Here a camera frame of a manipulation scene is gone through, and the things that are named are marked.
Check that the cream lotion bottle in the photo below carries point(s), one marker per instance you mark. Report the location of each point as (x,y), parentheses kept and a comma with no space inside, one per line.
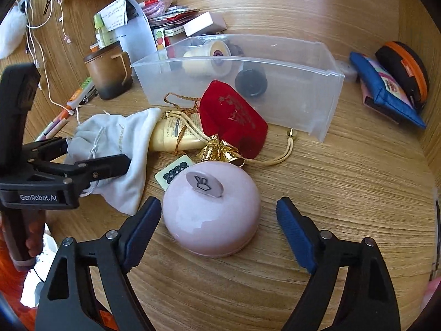
(176,132)

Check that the stack of books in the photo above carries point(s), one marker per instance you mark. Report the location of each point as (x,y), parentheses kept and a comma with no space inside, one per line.
(172,21)

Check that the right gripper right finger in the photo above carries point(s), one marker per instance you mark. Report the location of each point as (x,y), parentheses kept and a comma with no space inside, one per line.
(368,300)

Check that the pink notebook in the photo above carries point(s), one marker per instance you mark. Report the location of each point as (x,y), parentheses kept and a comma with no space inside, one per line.
(368,101)

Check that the white folded paper stand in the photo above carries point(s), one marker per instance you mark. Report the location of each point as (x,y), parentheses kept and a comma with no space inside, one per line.
(126,22)

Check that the dark green spray bottle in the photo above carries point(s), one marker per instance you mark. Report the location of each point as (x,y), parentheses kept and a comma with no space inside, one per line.
(251,83)

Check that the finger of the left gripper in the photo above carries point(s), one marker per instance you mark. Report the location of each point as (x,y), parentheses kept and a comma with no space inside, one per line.
(82,173)
(45,150)

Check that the blue patchwork zip pouch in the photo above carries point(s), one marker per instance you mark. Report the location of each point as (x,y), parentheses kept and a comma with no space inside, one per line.
(384,89)

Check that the white cloth drawstring bag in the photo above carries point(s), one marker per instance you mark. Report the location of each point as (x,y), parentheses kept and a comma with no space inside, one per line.
(109,135)

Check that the orange jacket left forearm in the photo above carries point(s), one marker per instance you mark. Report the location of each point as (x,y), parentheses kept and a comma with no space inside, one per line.
(12,285)

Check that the green cap spray bottle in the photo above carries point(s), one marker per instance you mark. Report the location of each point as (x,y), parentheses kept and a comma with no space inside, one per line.
(100,31)

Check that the pink round ceramic box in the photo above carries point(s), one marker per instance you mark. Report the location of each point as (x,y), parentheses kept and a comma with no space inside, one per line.
(212,209)

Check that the pink pen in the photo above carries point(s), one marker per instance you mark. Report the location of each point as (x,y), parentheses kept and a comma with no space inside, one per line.
(56,128)

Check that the brown mug with lid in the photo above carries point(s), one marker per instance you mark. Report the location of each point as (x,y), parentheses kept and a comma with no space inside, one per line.
(110,70)

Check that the small white round case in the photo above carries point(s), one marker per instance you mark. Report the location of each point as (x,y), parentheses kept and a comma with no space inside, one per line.
(347,70)

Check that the white pink cardboard box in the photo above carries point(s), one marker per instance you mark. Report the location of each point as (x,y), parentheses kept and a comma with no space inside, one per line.
(206,23)

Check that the left hand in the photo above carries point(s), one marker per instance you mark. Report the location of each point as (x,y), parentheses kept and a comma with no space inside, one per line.
(22,231)

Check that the pink snack packet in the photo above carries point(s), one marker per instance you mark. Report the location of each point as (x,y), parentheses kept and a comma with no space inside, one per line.
(154,8)

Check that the mahjong tile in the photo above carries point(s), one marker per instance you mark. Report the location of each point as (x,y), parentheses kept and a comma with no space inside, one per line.
(165,176)

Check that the black orange round case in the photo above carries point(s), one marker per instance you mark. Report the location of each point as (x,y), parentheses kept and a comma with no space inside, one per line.
(405,66)

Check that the clear plastic storage bin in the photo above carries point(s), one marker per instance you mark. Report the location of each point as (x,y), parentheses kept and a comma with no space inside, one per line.
(289,82)

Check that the orange pen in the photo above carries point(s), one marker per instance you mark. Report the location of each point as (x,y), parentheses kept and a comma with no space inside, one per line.
(62,117)

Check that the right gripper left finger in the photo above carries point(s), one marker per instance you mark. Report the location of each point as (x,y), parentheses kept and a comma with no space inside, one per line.
(68,301)

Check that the fruit pattern box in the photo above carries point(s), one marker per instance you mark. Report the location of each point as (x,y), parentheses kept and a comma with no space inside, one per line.
(159,37)

